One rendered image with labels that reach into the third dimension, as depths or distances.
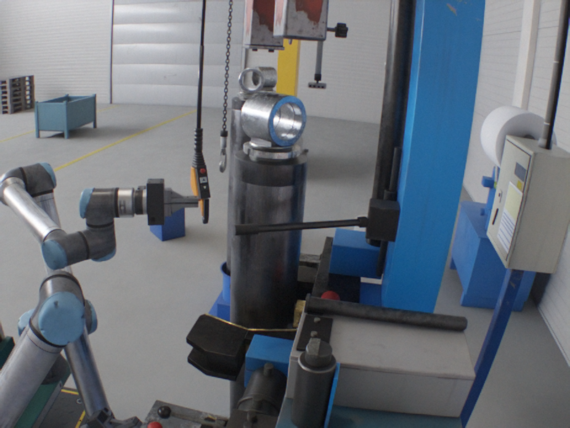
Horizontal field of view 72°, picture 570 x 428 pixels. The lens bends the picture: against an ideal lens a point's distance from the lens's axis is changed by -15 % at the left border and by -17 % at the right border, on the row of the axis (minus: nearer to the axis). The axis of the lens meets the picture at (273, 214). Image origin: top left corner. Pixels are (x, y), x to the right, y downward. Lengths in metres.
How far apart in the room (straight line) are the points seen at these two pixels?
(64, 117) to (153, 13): 5.25
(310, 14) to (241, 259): 0.73
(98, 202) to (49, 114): 7.98
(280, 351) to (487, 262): 2.52
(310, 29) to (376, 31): 10.84
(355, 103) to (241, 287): 10.71
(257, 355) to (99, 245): 0.56
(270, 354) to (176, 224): 3.16
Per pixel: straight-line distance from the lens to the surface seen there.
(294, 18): 1.06
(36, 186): 1.84
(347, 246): 1.48
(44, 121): 9.39
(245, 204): 1.29
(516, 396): 2.98
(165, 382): 2.66
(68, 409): 2.12
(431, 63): 1.18
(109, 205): 1.33
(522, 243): 1.55
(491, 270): 3.58
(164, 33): 13.05
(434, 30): 1.18
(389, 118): 1.40
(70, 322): 1.10
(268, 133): 1.23
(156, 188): 1.32
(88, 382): 1.42
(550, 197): 1.53
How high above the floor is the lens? 1.79
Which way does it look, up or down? 21 degrees down
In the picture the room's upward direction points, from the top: 4 degrees clockwise
